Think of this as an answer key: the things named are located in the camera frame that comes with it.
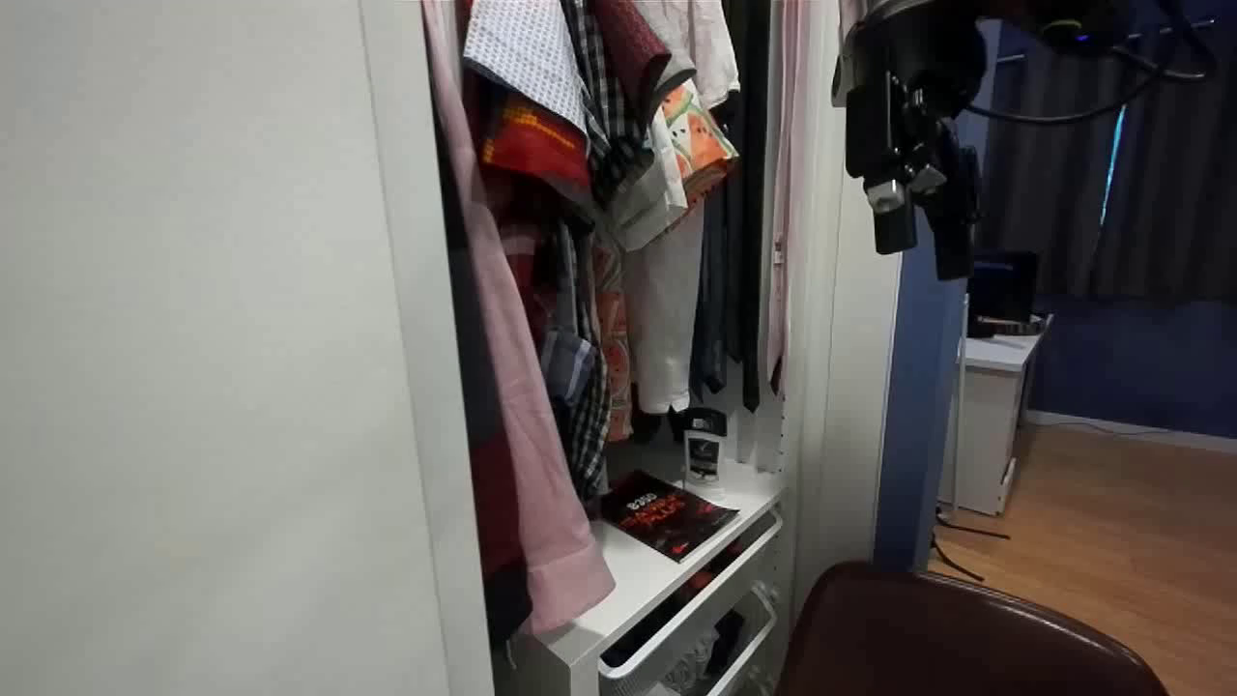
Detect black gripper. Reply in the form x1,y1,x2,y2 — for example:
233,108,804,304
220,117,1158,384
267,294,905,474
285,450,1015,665
843,71,978,282

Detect plain white grey shirt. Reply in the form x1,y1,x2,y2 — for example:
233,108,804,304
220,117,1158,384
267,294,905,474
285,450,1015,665
602,120,696,259

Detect white patterned shirt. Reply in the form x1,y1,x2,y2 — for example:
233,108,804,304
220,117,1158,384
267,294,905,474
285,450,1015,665
631,0,746,113

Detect black white checked shirt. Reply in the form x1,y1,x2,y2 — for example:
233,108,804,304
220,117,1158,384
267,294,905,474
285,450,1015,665
537,0,652,510

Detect maroon shirt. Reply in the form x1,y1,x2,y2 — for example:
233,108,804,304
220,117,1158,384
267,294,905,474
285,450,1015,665
588,0,678,127

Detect red orange shirt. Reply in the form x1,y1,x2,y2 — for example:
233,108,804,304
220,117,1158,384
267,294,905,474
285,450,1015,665
475,90,599,196

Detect white dotted shirt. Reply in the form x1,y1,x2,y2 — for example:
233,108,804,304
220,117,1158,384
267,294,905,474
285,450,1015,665
459,0,590,136

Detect pink long shirt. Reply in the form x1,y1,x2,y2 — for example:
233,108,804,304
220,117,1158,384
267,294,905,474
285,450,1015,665
419,0,620,637

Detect black monitor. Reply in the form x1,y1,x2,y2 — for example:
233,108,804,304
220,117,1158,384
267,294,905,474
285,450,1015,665
968,246,1045,339

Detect dark curtain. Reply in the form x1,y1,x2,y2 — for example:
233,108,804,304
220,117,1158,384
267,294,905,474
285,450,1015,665
1113,0,1237,304
978,50,1116,303

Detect pink striped garment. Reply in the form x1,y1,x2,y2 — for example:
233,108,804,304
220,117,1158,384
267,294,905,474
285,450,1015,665
763,0,810,399

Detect white wardrobe side panel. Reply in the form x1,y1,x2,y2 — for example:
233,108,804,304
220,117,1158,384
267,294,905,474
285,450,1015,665
778,0,905,612

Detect dark hanging garments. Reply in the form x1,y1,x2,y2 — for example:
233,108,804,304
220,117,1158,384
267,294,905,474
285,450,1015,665
689,0,780,417

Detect white side cabinet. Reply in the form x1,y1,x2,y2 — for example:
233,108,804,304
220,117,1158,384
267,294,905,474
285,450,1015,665
943,313,1055,517

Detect small black white box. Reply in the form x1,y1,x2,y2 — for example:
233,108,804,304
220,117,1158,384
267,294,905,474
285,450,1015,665
678,406,734,487

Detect dark red book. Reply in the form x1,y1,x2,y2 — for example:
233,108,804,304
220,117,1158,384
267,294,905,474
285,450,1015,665
595,469,742,563

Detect white drawer unit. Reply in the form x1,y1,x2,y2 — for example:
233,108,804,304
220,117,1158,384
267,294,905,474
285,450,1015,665
496,438,795,696

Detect small black object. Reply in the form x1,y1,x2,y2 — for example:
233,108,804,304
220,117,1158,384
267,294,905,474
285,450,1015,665
698,602,749,665

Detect white wardrobe door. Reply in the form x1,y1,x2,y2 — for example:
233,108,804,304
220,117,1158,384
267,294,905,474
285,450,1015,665
0,0,497,696

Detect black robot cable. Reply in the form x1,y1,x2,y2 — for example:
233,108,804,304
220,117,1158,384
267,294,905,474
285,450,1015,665
961,32,1214,133

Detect thin black floor cable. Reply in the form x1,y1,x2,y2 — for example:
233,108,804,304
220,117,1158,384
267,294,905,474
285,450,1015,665
926,505,1015,586

